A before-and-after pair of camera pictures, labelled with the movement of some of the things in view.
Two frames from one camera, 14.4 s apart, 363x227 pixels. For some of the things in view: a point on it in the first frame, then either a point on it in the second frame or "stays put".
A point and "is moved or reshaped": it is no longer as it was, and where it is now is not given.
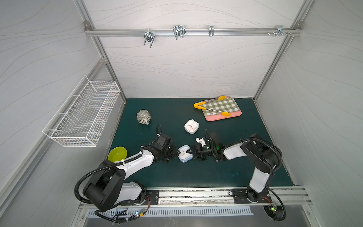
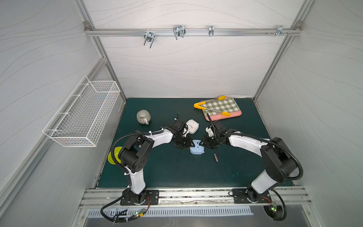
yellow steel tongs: [198, 105] stays put
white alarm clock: [191, 126] stays put
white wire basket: [82, 118] stays put
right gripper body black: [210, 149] → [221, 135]
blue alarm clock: [183, 155] is moved or reshaped
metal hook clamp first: [149, 36] stays put
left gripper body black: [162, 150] → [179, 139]
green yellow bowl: [117, 154] stays put
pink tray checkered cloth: [216, 109] stays put
